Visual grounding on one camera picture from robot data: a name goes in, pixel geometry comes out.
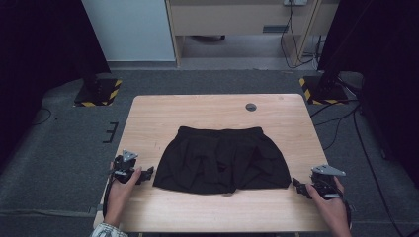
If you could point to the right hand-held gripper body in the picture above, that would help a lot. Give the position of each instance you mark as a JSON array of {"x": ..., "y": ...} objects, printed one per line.
[{"x": 324, "y": 184}]

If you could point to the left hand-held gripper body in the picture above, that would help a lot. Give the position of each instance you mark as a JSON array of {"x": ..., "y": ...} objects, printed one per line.
[{"x": 124, "y": 168}]

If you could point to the black pants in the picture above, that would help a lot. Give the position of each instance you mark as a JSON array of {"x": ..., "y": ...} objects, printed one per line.
[{"x": 220, "y": 158}]

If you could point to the person's left hand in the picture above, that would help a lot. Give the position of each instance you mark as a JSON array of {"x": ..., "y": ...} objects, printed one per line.
[{"x": 120, "y": 194}]

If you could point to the person's right hand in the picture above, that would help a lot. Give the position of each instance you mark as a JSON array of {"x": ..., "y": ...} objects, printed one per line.
[{"x": 329, "y": 210}]

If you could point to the grey floor tape piece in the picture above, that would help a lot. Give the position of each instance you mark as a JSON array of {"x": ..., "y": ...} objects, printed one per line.
[{"x": 94, "y": 209}]

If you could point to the striped black stand base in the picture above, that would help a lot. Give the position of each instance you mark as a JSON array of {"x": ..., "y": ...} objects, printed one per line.
[
  {"x": 324, "y": 94},
  {"x": 99, "y": 94}
]

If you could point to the grey round table grommet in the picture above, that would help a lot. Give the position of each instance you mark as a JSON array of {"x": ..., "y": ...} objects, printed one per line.
[{"x": 251, "y": 107}]

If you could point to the black curtain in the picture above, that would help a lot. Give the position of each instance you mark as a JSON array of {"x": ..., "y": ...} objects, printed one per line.
[
  {"x": 388, "y": 65},
  {"x": 39, "y": 65}
]

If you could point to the white panel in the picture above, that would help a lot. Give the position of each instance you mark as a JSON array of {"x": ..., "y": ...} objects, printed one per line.
[{"x": 128, "y": 29}]

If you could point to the dark round object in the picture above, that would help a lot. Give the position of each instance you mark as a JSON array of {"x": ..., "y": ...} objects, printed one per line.
[{"x": 208, "y": 38}]

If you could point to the grey desk label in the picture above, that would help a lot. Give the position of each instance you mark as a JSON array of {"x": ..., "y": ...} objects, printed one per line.
[{"x": 275, "y": 29}]

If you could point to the beige wooden desk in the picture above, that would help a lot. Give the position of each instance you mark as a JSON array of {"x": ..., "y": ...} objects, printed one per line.
[{"x": 230, "y": 19}]

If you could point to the white power strip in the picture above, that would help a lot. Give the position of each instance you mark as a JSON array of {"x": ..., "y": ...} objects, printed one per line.
[{"x": 295, "y": 2}]

